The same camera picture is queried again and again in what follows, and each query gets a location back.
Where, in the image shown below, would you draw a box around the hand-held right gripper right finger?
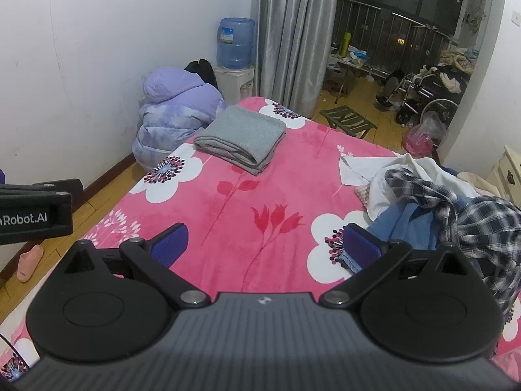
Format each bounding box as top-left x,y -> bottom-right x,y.
319,223 -> 475,309

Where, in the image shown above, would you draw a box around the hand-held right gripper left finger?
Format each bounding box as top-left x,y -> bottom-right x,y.
64,223 -> 211,309

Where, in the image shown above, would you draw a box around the grey sweatshirt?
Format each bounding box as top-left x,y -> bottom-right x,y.
193,105 -> 287,176

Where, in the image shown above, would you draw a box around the pile of clothes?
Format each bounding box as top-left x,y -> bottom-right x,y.
439,47 -> 479,94

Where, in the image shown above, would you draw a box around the blue jeans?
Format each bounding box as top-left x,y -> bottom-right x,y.
340,199 -> 460,274

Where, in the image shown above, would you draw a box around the pink slipper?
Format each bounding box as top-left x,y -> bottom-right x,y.
17,245 -> 44,283

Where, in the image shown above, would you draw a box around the white garment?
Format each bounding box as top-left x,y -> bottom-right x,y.
339,154 -> 481,221

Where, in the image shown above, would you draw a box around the pink floral blanket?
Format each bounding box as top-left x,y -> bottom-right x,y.
0,97 -> 521,379

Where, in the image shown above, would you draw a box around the dark plaid shirt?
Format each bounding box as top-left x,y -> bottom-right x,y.
385,169 -> 521,323

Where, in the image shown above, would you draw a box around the pink plastic bag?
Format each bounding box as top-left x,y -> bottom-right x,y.
402,112 -> 449,158

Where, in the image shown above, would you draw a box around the green folding stool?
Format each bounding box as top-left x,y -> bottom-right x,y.
319,105 -> 378,139

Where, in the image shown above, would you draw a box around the lavender puffer jacket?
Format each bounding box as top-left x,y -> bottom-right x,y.
132,67 -> 227,170

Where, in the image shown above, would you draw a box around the cream nightstand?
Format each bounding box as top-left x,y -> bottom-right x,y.
486,144 -> 521,209

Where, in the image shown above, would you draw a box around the wheelchair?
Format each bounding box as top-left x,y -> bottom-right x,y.
376,65 -> 469,125

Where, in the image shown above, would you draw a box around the white water dispenser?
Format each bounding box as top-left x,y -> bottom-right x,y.
214,65 -> 256,105

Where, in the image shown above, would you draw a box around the black bag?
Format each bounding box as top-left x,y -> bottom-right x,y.
184,59 -> 219,91

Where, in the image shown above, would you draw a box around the small folding table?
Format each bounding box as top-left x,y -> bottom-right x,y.
325,51 -> 372,105

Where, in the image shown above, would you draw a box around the metal balcony railing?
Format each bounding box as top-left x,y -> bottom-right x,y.
336,0 -> 457,83

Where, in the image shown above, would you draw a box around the blue water jug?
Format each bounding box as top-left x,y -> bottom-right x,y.
216,17 -> 256,70

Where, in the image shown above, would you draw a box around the grey curtain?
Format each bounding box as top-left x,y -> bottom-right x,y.
254,0 -> 341,119

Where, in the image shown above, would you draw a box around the hanging green plant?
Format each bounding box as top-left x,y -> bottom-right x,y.
462,0 -> 487,36

